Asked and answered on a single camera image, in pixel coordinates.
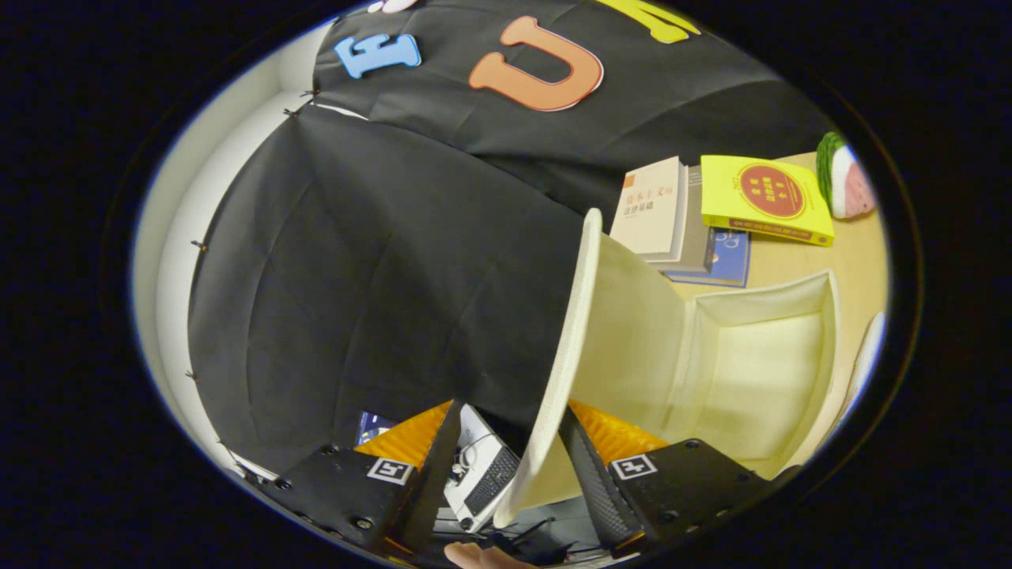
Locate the beige book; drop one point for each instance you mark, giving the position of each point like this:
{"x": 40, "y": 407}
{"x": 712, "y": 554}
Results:
{"x": 648, "y": 209}

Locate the cream fabric storage box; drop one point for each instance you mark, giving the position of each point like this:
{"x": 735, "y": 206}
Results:
{"x": 751, "y": 371}

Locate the blue book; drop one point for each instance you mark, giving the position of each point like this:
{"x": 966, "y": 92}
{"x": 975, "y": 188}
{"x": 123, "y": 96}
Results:
{"x": 727, "y": 257}

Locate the yellow book with red circle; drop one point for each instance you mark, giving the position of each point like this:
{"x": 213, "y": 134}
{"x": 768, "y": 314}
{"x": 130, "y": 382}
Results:
{"x": 767, "y": 194}

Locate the open laptop computer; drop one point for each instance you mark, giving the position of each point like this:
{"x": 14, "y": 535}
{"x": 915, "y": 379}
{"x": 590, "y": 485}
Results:
{"x": 490, "y": 474}

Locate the watermelon slice plush toy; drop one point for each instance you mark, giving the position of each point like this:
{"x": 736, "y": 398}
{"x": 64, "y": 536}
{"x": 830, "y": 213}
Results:
{"x": 850, "y": 178}

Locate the white canvas shoe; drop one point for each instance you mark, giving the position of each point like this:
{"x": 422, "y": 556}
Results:
{"x": 866, "y": 363}

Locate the grey book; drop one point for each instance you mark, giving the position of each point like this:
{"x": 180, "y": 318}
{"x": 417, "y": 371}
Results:
{"x": 697, "y": 237}

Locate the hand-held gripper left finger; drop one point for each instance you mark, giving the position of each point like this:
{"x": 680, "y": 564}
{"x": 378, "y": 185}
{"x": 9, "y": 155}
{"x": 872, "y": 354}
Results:
{"x": 439, "y": 482}

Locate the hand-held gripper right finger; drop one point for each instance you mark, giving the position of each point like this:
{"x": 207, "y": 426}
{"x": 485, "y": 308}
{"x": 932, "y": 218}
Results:
{"x": 593, "y": 490}

